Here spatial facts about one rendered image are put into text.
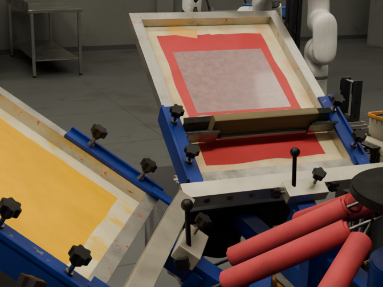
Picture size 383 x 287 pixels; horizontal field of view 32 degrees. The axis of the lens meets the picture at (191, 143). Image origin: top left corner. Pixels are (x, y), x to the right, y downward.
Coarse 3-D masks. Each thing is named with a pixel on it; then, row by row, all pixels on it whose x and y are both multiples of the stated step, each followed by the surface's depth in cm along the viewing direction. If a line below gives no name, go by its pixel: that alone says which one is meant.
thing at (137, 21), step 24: (144, 24) 243; (168, 24) 246; (192, 24) 249; (216, 24) 252; (144, 48) 230; (288, 48) 246; (168, 96) 216; (312, 96) 233; (336, 144) 221; (264, 168) 203; (288, 168) 205; (312, 168) 207
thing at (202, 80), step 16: (176, 48) 239; (192, 48) 240; (208, 48) 242; (176, 64) 233; (192, 64) 234; (208, 64) 236; (224, 64) 238; (176, 80) 227; (192, 80) 229; (208, 80) 230; (224, 80) 232; (192, 96) 223; (208, 96) 225; (224, 96) 227; (192, 112) 218; (208, 112) 220; (224, 112) 221; (240, 112) 223; (208, 144) 210; (224, 144) 212; (240, 144) 213; (256, 144) 214; (208, 160) 206; (224, 160) 207; (240, 160) 208; (256, 160) 210
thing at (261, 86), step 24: (240, 48) 246; (264, 48) 249; (240, 72) 237; (264, 72) 239; (240, 96) 228; (264, 96) 231; (288, 96) 233; (264, 144) 215; (288, 144) 217; (312, 144) 219
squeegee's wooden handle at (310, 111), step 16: (256, 112) 209; (272, 112) 210; (288, 112) 212; (304, 112) 213; (208, 128) 208; (224, 128) 206; (240, 128) 209; (256, 128) 211; (272, 128) 213; (288, 128) 216
